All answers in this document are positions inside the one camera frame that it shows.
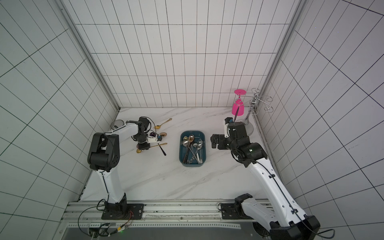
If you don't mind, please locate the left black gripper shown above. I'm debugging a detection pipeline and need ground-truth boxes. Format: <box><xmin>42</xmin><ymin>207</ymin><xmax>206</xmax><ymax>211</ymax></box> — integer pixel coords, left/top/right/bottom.
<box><xmin>134</xmin><ymin>132</ymin><xmax>150</xmax><ymax>151</ymax></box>

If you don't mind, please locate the small gold ornate spoon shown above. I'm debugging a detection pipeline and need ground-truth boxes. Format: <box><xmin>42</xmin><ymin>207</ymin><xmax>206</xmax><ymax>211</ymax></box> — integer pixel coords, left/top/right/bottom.
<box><xmin>154</xmin><ymin>118</ymin><xmax>172</xmax><ymax>130</ymax></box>

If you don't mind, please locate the teal plastic storage box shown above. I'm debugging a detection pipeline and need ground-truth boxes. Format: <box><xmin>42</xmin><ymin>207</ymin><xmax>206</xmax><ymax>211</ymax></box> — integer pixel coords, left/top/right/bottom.
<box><xmin>179</xmin><ymin>131</ymin><xmax>207</xmax><ymax>167</ymax></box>

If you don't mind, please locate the small silver spoon front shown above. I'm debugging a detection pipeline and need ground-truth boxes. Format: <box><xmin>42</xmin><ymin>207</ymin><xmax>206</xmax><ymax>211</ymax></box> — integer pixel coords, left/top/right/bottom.
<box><xmin>193</xmin><ymin>143</ymin><xmax>202</xmax><ymax>164</ymax></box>

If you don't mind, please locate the large silver spoon front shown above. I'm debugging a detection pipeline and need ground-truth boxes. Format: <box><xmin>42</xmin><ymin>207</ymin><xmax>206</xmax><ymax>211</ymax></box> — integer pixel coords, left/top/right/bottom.
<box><xmin>182</xmin><ymin>136</ymin><xmax>190</xmax><ymax>148</ymax></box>

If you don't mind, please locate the rose gold spoon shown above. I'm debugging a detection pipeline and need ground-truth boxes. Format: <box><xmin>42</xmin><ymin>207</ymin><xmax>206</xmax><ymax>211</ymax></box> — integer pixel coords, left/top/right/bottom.
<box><xmin>183</xmin><ymin>135</ymin><xmax>195</xmax><ymax>164</ymax></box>

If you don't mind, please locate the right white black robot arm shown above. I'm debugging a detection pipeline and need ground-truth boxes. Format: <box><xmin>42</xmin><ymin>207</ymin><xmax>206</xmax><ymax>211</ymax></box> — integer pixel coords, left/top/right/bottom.
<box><xmin>211</xmin><ymin>118</ymin><xmax>321</xmax><ymax>240</ymax></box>

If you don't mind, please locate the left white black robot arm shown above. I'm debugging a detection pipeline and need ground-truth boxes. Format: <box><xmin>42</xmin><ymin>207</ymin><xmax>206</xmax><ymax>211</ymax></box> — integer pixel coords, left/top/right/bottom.
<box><xmin>87</xmin><ymin>117</ymin><xmax>163</xmax><ymax>213</ymax></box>

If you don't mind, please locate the grey translucent cup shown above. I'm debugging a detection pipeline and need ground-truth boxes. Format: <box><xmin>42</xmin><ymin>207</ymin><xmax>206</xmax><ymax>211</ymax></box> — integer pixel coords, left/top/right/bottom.
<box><xmin>110</xmin><ymin>120</ymin><xmax>125</xmax><ymax>130</ymax></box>

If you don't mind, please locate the pink upside-down wine glass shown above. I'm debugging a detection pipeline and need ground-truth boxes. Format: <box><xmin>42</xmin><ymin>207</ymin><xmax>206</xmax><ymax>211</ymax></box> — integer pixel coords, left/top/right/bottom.
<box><xmin>232</xmin><ymin>89</ymin><xmax>247</xmax><ymax>121</ymax></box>

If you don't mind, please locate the chrome glass holder stand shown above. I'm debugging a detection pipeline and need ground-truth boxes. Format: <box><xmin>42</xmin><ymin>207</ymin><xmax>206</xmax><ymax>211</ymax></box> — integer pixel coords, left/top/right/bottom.
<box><xmin>243</xmin><ymin>88</ymin><xmax>274</xmax><ymax>137</ymax></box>

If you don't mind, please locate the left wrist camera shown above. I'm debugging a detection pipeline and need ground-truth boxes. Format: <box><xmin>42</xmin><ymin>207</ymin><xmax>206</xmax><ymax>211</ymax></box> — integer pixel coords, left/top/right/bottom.
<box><xmin>147</xmin><ymin>133</ymin><xmax>163</xmax><ymax>144</ymax></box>

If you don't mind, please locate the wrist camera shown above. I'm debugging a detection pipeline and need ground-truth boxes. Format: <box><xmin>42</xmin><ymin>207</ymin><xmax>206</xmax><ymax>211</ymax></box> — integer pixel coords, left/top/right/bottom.
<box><xmin>147</xmin><ymin>133</ymin><xmax>163</xmax><ymax>144</ymax></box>
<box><xmin>224</xmin><ymin>117</ymin><xmax>234</xmax><ymax>138</ymax></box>

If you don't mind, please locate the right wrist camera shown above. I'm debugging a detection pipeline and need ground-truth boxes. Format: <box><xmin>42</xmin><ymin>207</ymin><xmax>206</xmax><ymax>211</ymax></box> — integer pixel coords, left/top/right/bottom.
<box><xmin>224</xmin><ymin>117</ymin><xmax>234</xmax><ymax>138</ymax></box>

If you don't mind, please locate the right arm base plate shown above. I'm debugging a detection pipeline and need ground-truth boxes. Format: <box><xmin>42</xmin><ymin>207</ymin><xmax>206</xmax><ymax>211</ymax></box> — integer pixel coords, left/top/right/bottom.
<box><xmin>218</xmin><ymin>203</ymin><xmax>251</xmax><ymax>220</ymax></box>

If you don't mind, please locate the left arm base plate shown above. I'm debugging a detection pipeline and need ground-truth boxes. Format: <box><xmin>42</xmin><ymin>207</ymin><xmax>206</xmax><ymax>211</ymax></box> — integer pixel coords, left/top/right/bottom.
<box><xmin>101</xmin><ymin>203</ymin><xmax>144</xmax><ymax>220</ymax></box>

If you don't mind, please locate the aluminium rail frame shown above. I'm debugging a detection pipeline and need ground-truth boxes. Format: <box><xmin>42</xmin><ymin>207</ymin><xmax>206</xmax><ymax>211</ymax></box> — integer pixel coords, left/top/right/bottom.
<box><xmin>54</xmin><ymin>199</ymin><xmax>273</xmax><ymax>240</ymax></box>

